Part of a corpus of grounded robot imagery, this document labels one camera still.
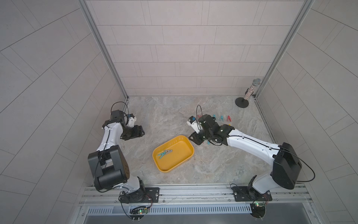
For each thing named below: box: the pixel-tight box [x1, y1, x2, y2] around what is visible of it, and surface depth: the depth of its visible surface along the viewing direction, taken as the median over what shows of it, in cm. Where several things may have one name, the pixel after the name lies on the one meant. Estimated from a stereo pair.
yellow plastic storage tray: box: [152, 134, 195, 173], surface depth 86 cm
